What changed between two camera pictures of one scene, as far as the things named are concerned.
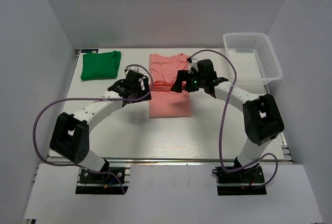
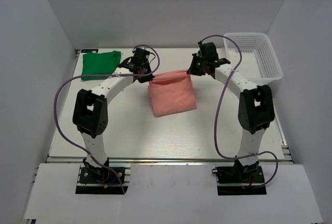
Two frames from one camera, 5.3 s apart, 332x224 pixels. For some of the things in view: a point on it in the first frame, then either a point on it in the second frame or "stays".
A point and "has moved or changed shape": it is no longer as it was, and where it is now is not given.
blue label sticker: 90,51 stays
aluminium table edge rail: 181,161 stays
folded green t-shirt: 102,65 stays
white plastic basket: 254,59 stays
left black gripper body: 142,94 → 147,75
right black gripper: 183,75 → 193,70
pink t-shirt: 164,102 has moved or changed shape
